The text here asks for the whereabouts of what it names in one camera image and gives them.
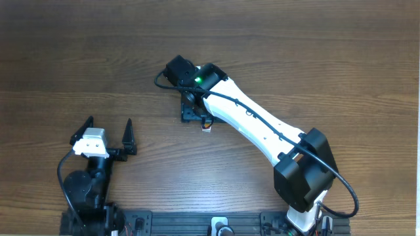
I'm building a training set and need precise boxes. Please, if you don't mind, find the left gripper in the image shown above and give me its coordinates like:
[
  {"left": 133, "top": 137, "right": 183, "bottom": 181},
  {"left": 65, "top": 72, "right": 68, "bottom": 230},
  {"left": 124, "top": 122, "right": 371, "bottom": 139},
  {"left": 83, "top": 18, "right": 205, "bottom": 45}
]
[{"left": 69, "top": 115, "right": 138, "bottom": 163}]

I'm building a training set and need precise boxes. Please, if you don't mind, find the mounting rail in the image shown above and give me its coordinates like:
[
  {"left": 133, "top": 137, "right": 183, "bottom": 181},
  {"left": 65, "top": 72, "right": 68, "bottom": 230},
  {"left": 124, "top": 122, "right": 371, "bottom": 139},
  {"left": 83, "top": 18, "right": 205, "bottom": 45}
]
[{"left": 60, "top": 210, "right": 351, "bottom": 236}]

